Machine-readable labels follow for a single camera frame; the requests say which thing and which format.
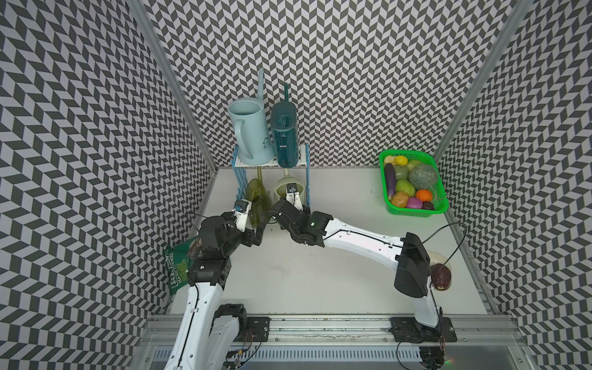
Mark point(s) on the aluminium corner post left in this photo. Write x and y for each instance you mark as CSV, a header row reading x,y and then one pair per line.
x,y
138,11

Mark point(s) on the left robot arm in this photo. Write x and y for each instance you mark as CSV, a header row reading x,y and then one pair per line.
x,y
208,329

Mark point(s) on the light blue watering can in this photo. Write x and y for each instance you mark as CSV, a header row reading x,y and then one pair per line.
x,y
250,126

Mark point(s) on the green plastic basket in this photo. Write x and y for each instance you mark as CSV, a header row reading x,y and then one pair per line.
x,y
401,204

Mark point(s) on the yellow lemon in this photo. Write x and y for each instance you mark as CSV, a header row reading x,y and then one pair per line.
x,y
401,161

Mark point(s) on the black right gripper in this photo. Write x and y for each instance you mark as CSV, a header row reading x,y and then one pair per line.
x,y
306,209

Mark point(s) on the olive green transparent watering can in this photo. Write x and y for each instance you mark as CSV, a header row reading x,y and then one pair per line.
x,y
259,198

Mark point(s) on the purple eggplant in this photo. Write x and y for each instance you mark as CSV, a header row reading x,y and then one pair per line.
x,y
390,180

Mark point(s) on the beige plastic watering can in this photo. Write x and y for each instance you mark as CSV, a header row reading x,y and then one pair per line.
x,y
280,188

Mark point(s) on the green snack bag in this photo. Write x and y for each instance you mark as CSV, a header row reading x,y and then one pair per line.
x,y
178,261

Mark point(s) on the grey green melon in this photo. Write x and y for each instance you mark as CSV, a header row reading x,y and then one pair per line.
x,y
423,177

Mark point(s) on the aluminium corner post right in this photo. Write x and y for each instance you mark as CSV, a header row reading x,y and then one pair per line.
x,y
501,42

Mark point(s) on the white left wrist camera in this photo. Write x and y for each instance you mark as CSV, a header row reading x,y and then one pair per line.
x,y
241,210

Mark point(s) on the aluminium corner post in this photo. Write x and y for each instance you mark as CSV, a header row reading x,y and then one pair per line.
x,y
501,42
138,11

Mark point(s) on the aluminium front rail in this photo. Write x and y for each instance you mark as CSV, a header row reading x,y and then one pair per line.
x,y
353,329

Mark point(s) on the beige plate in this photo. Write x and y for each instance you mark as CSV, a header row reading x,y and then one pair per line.
x,y
436,258

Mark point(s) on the green striped squash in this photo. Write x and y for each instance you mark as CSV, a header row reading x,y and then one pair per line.
x,y
406,187

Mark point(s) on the blue and white wooden shelf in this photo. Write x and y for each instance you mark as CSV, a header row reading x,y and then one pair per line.
x,y
240,173

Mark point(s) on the dark red fruit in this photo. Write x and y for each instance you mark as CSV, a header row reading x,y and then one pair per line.
x,y
441,277

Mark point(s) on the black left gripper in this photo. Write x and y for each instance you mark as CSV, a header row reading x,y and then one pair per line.
x,y
248,239

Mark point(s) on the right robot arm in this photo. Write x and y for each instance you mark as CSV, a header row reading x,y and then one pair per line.
x,y
406,256

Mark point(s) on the teal transparent watering can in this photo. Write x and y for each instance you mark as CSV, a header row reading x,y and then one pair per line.
x,y
284,126

